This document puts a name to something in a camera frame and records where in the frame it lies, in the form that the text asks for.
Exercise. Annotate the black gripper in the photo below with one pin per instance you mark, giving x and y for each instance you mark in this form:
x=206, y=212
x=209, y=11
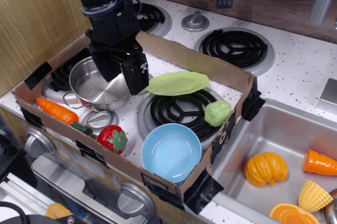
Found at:
x=113, y=42

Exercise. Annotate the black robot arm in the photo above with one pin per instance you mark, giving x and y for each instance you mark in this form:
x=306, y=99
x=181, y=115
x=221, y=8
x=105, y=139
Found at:
x=113, y=47

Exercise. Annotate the stainless steel pot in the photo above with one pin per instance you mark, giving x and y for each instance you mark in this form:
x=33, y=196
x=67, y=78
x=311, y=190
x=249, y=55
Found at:
x=91, y=89

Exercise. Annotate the silver pot rim corner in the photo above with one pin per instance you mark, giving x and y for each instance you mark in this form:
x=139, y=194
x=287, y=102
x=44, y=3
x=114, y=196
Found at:
x=329, y=212

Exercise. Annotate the cardboard fence box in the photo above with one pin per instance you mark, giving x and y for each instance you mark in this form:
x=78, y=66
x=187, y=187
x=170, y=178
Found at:
x=199, y=188

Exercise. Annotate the back left stove burner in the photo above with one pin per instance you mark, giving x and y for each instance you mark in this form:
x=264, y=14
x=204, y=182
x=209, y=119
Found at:
x=153, y=19

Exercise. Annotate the stove burner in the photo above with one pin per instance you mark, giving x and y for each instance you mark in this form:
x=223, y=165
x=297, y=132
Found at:
x=57, y=84
x=186, y=109
x=241, y=47
x=153, y=19

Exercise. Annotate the green plastic plate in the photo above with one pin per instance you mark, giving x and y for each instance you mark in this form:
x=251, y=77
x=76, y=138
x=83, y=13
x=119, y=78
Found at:
x=177, y=83

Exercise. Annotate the silver stovetop knob front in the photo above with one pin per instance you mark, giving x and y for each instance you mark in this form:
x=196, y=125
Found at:
x=97, y=121

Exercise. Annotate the silver stovetop knob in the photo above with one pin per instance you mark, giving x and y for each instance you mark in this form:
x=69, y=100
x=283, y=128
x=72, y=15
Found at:
x=97, y=121
x=195, y=22

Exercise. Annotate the front left stove burner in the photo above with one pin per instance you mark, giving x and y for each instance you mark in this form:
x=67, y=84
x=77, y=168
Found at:
x=57, y=84

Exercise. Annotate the red toy strawberry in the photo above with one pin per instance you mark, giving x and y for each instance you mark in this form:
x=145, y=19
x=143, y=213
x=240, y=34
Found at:
x=114, y=138

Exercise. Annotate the front right stove burner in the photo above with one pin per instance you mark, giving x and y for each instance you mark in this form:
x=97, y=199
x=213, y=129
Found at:
x=186, y=109

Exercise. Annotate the silver stovetop knob back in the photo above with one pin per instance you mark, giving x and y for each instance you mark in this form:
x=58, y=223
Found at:
x=195, y=22

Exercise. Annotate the blue plastic bowl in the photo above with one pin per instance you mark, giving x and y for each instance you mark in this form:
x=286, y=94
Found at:
x=171, y=151

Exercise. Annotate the silver oven knob left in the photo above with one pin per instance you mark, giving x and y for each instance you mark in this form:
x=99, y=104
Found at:
x=37, y=143

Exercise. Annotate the silver oven knob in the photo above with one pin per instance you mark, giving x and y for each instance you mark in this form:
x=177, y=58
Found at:
x=134, y=202
x=37, y=143

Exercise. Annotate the back right stove burner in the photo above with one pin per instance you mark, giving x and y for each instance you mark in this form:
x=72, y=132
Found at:
x=241, y=47

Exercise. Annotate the silver oven knob right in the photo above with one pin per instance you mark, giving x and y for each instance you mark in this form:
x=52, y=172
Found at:
x=134, y=202

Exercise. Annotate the yellow sponge piece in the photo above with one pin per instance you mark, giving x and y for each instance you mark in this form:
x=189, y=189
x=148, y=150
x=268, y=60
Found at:
x=57, y=210

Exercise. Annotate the orange toy pumpkin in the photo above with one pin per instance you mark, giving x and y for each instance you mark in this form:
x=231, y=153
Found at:
x=266, y=168

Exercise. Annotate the grey faucet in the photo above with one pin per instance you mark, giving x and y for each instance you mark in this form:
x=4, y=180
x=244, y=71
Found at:
x=319, y=11

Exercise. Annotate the orange toy carrot piece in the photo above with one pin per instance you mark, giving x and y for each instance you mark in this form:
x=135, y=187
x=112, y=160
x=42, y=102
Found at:
x=314, y=162

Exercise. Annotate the orange toy fruit slice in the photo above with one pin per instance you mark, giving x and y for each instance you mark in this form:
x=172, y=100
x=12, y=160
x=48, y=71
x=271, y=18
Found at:
x=291, y=213

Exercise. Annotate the yellow toy corn piece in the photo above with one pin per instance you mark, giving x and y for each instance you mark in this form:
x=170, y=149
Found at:
x=313, y=197

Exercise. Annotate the silver oven door handle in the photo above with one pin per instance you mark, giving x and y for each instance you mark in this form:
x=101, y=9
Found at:
x=72, y=187

